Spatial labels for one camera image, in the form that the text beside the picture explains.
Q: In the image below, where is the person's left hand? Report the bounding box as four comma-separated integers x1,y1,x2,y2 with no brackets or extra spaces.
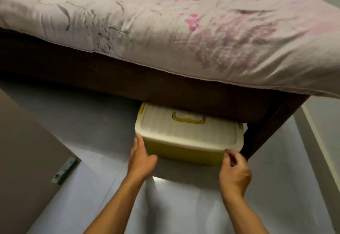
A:
127,133,158,183

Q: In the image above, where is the person's right hand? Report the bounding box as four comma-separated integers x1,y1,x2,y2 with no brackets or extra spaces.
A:
219,149,252,197

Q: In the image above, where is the yellow plastic storage box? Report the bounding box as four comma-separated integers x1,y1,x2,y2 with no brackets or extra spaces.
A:
135,102,244,166

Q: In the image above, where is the person's right forearm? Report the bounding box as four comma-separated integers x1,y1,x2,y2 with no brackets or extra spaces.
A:
220,191,269,234

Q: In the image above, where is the person's left forearm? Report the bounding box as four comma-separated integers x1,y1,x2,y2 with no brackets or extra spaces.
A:
84,173,147,234

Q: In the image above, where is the white ribbed box lid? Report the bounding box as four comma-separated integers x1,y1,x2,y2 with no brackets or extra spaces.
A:
135,102,244,152

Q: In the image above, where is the green and white door latch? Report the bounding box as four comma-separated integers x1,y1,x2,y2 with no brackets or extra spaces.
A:
51,157,79,186

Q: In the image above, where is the floral pink bed sheet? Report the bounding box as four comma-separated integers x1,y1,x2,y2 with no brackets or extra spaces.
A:
0,0,340,99

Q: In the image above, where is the dark brown wooden bed frame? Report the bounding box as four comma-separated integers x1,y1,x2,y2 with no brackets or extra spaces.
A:
0,28,311,160

